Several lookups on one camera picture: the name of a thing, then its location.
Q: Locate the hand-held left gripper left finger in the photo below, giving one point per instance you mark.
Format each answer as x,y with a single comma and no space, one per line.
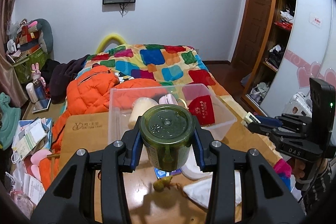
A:
136,150

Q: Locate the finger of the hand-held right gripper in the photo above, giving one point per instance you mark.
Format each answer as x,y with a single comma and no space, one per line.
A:
262,129
270,120

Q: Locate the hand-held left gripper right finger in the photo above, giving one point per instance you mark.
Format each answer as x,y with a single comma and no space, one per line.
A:
197,153

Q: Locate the small white dotted box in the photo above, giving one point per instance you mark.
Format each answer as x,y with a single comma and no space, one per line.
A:
250,119

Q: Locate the green glass jar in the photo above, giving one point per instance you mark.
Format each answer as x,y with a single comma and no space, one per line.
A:
166,129

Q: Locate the clear plastic storage bin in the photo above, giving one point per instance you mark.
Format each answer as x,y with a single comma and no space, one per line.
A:
115,113

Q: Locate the cream cylindrical bottle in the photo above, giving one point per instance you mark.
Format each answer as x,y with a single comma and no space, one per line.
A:
141,108

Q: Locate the red velvet pouch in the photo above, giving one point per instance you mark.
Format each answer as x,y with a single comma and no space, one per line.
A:
203,111

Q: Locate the pink round device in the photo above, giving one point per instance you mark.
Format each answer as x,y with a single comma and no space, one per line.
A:
168,100

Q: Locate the person's right forearm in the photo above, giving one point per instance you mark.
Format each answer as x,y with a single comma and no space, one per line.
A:
323,187

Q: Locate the person's right hand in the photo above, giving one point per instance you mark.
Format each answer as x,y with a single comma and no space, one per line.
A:
298,170

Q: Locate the white round case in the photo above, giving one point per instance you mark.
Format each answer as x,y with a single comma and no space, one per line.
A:
194,172

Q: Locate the blue foil packet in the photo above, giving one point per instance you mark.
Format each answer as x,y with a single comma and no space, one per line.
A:
160,173

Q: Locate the white ribbed suitcase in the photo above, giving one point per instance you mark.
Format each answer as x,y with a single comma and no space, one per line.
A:
300,104

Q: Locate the green gourd pendant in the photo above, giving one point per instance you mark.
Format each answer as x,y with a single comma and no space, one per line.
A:
161,184

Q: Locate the wooden desk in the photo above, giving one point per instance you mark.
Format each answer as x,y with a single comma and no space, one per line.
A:
86,134

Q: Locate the orange puffer jacket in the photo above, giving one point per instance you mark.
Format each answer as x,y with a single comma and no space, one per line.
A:
86,92

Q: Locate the wooden wardrobe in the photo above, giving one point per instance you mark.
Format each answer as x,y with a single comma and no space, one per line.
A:
304,37

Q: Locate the colourful patchwork blanket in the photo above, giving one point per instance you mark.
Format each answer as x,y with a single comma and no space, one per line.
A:
157,61

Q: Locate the brown wooden door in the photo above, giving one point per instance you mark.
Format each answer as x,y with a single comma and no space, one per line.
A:
254,19

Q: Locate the grey tablet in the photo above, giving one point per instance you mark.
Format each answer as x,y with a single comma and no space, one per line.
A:
41,105

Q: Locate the dark clothes pile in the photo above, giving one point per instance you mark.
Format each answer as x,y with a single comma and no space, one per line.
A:
63,74

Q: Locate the pile of papers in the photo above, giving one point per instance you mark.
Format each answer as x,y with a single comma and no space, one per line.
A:
31,137

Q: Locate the blue bottle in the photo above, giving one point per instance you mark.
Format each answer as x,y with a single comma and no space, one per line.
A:
40,91

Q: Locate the yellow foam headboard pad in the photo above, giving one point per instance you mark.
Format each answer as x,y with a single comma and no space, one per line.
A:
110,39

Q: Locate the white bottle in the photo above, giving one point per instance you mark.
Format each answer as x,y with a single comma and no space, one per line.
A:
31,92

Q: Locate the pink bunny figure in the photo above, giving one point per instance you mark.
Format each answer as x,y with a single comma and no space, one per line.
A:
38,74

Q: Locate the teal cloth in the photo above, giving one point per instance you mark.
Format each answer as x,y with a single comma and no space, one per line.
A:
9,121

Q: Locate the green storage box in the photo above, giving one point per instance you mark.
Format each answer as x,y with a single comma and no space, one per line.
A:
29,66

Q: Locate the pink striped curtain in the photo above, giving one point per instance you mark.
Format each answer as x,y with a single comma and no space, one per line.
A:
5,74

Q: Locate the small white fan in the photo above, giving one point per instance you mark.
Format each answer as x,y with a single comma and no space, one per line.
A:
11,46

